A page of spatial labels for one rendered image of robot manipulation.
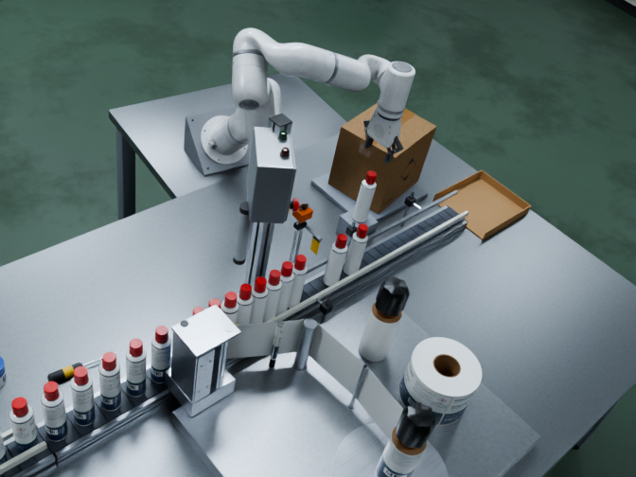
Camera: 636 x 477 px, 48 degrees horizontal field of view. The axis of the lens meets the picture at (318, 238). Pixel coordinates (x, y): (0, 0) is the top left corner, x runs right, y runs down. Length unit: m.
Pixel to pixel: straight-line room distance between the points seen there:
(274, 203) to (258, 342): 0.41
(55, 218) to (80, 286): 1.48
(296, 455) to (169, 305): 0.65
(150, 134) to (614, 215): 2.95
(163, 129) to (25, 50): 2.27
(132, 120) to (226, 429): 1.47
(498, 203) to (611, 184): 2.13
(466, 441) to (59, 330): 1.21
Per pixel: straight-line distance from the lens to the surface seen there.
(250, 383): 2.05
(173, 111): 3.07
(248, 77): 2.05
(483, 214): 2.89
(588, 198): 4.79
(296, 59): 1.98
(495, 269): 2.68
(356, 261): 2.33
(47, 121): 4.44
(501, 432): 2.17
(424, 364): 2.03
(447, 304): 2.48
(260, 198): 1.84
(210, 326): 1.82
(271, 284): 2.07
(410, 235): 2.60
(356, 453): 1.98
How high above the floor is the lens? 2.56
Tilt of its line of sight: 43 degrees down
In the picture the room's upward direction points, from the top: 13 degrees clockwise
